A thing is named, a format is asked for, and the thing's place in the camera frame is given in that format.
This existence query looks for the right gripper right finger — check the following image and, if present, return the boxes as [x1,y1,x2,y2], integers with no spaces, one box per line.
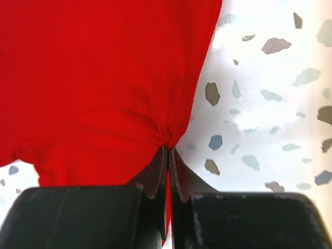
[169,149,331,248]

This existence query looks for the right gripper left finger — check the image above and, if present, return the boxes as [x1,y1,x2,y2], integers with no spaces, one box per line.
[1,147,168,249]

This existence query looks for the red t shirt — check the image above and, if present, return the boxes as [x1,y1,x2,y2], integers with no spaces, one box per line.
[0,0,224,247]

